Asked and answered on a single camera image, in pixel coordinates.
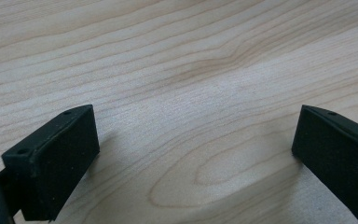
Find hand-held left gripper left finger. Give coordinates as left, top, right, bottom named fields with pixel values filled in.
left=1, top=104, right=101, bottom=222

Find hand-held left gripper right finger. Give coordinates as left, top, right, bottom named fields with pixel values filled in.
left=291, top=104, right=358, bottom=223

